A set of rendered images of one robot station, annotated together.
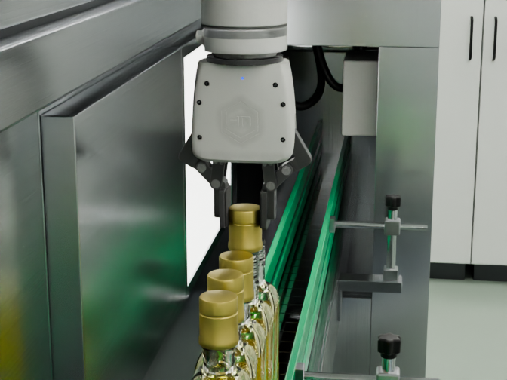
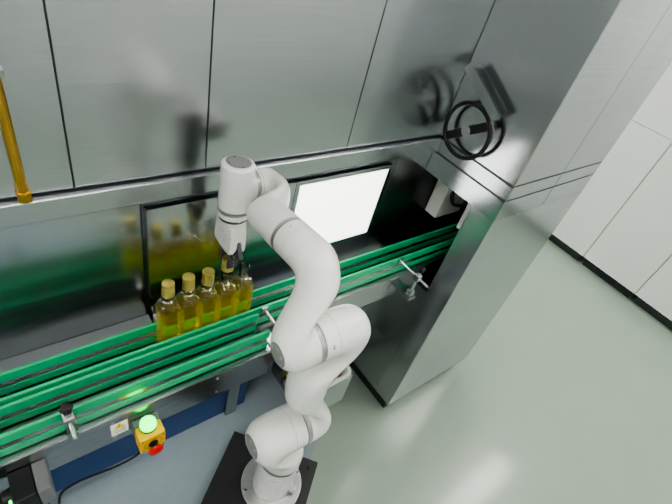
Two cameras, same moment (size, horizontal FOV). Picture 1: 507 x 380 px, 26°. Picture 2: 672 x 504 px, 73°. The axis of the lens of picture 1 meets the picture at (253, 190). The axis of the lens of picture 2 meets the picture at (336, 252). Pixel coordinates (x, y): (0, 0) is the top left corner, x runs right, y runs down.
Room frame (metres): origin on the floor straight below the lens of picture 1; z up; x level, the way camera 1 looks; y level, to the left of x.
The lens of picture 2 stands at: (0.48, -0.77, 2.26)
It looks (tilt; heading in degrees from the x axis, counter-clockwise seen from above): 39 degrees down; 35
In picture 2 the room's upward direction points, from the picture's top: 17 degrees clockwise
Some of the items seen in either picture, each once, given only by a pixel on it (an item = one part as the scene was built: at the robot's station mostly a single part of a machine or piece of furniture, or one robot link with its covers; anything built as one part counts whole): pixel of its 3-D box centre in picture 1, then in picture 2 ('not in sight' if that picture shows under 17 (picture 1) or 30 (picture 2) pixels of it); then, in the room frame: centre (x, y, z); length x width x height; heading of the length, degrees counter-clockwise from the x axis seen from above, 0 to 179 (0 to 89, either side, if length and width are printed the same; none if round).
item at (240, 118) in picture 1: (244, 102); (231, 228); (1.08, 0.01, 1.47); 0.10 x 0.07 x 0.11; 82
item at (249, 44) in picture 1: (242, 39); (233, 209); (1.08, 0.01, 1.53); 0.09 x 0.08 x 0.03; 82
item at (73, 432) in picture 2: not in sight; (72, 428); (0.59, -0.10, 1.11); 0.07 x 0.04 x 0.13; 83
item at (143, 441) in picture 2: not in sight; (149, 433); (0.75, -0.14, 0.96); 0.07 x 0.07 x 0.07; 83
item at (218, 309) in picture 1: (218, 319); (168, 288); (0.91, 0.03, 1.31); 0.04 x 0.04 x 0.04
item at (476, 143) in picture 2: not in sight; (469, 130); (2.01, -0.09, 1.66); 0.21 x 0.05 x 0.21; 83
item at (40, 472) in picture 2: not in sight; (32, 487); (0.47, -0.11, 0.96); 0.08 x 0.08 x 0.08; 83
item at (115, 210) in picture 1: (169, 182); (281, 222); (1.36, 0.11, 1.32); 0.90 x 0.03 x 0.34; 173
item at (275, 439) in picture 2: not in sight; (277, 442); (0.97, -0.42, 1.08); 0.19 x 0.12 x 0.24; 171
